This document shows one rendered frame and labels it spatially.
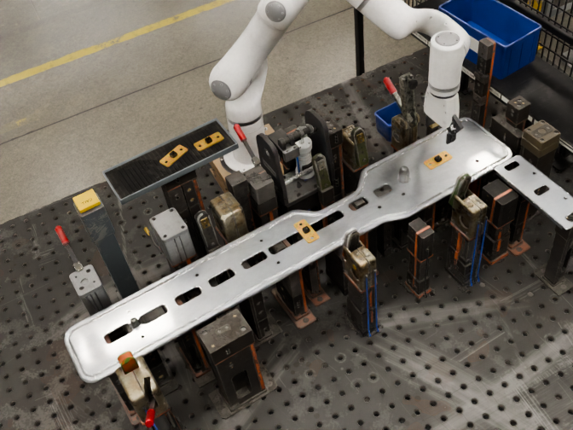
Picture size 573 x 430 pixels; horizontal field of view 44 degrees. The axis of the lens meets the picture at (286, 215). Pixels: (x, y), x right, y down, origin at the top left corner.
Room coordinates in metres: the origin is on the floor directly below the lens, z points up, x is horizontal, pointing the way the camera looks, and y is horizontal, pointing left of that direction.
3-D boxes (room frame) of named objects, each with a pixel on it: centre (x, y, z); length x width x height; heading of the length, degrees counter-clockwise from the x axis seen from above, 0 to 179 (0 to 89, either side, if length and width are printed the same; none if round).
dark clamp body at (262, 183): (1.45, 0.06, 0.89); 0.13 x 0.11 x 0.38; 24
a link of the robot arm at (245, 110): (1.86, 0.06, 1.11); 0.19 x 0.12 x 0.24; 147
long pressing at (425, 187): (1.27, -0.03, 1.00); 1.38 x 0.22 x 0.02; 114
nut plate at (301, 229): (1.29, -0.05, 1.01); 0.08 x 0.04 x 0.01; 24
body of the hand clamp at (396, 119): (1.63, -0.41, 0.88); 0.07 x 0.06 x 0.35; 24
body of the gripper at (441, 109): (1.48, -0.47, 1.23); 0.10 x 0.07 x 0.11; 25
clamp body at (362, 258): (1.15, -0.18, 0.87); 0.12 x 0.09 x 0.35; 24
